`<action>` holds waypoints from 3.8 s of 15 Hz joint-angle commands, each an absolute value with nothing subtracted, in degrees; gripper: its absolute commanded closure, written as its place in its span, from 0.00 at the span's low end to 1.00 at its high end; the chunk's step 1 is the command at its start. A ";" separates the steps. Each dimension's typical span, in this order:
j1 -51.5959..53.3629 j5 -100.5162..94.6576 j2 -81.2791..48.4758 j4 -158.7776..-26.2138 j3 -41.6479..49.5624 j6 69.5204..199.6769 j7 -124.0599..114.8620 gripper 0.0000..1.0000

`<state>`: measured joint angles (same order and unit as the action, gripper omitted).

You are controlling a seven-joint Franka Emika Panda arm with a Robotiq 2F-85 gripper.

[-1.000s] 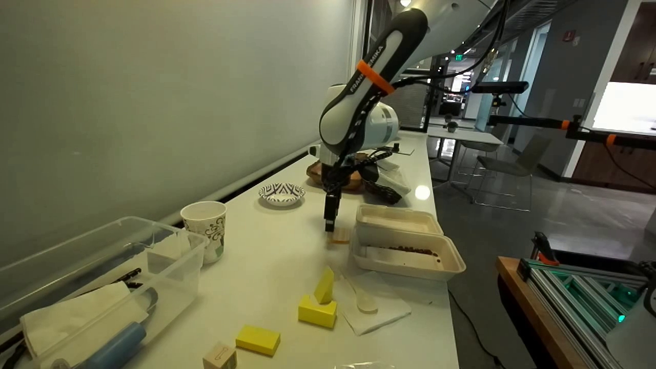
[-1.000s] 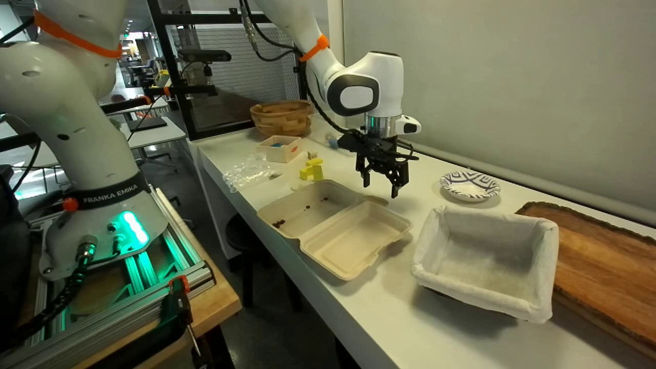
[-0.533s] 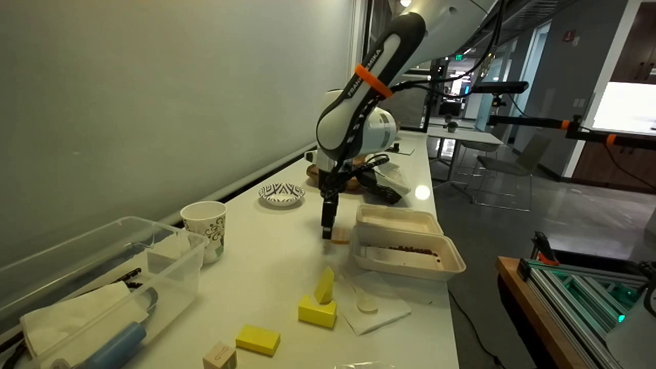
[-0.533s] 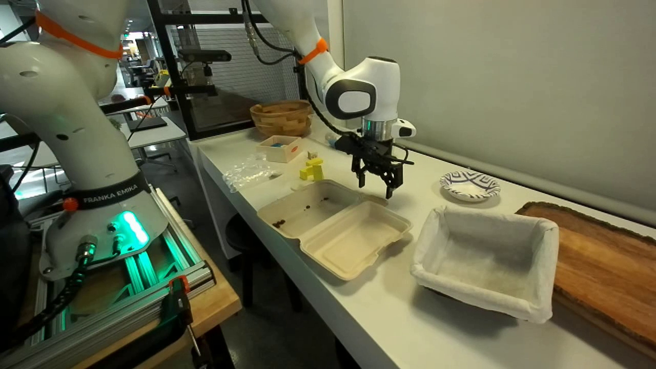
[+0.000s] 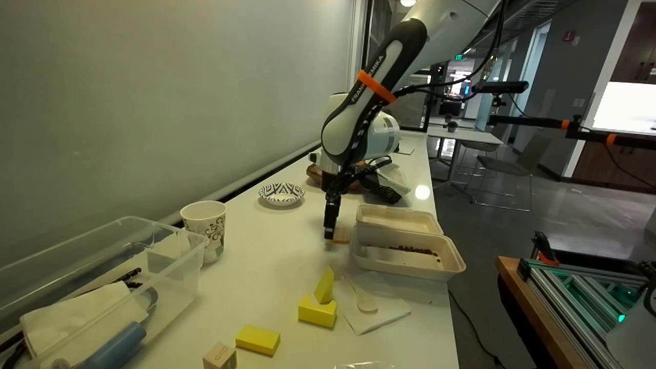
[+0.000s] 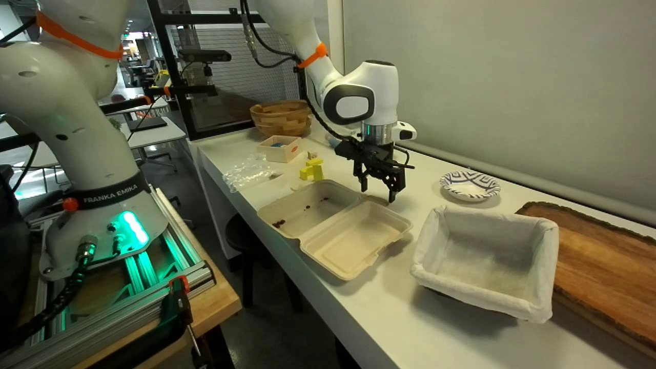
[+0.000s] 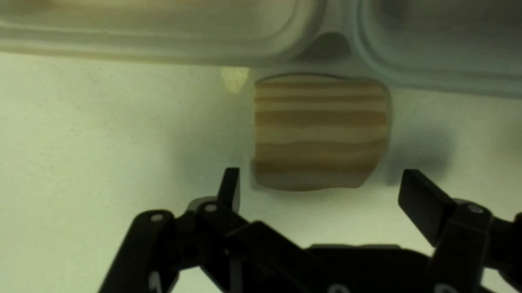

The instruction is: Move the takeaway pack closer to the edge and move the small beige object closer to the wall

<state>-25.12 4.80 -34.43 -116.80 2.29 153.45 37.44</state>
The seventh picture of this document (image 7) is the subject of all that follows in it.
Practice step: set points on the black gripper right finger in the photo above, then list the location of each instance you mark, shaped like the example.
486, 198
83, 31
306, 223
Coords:
466, 244

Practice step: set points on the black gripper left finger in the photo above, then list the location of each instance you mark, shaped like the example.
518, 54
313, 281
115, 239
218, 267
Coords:
179, 249

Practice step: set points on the small beige wooden block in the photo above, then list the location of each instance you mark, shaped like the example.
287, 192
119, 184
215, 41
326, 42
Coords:
319, 132

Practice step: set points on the beige takeaway clamshell pack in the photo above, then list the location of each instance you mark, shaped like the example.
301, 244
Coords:
163, 26

